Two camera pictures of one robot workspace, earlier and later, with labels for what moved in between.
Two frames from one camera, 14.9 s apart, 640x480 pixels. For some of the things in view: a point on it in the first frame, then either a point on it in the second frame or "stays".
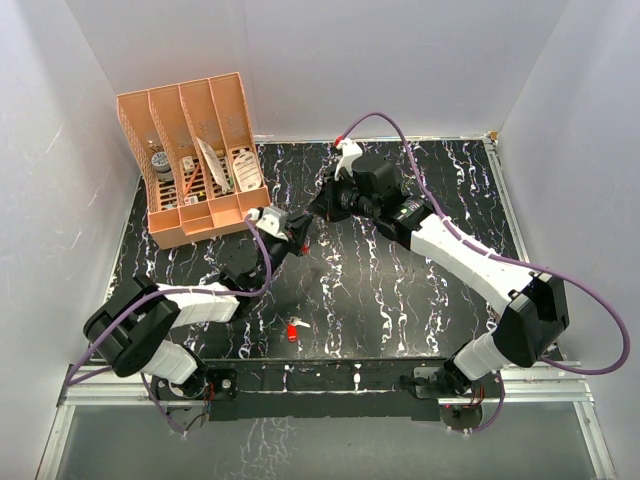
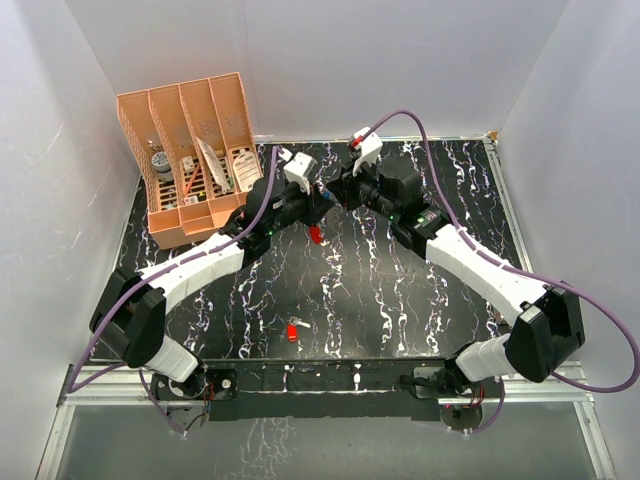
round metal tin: [162, 167] stays
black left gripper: [298, 228] to [316, 206]
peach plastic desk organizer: [194, 154] stays
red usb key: [293, 328] stays
